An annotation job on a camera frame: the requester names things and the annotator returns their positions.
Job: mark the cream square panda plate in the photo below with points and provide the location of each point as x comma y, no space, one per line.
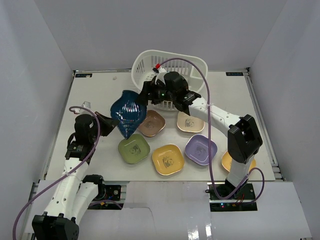
189,124

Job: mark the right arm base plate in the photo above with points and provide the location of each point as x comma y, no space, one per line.
241,201

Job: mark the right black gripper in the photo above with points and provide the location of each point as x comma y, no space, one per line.
148,88

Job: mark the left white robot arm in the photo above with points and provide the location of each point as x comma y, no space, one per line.
75,192

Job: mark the purple square panda plate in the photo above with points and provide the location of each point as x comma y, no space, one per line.
197,149

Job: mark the green square panda plate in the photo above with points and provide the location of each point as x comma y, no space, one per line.
134,149

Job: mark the dark blue leaf-shaped plate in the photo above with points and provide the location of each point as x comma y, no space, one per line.
128,112

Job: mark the brown square panda plate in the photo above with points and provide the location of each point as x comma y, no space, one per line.
152,124

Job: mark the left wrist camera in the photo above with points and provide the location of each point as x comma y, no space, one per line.
86,104

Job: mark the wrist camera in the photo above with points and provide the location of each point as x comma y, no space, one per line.
160,76
86,104

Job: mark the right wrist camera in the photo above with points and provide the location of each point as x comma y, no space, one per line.
160,76

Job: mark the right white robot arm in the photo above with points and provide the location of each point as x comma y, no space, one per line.
243,137

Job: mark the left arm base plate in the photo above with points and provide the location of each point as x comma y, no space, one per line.
112,193

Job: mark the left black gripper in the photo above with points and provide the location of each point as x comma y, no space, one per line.
103,122

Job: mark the white plastic dish bin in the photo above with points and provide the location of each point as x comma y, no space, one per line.
195,70

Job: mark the yellow square panda plate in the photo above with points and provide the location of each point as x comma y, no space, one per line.
168,159
226,162

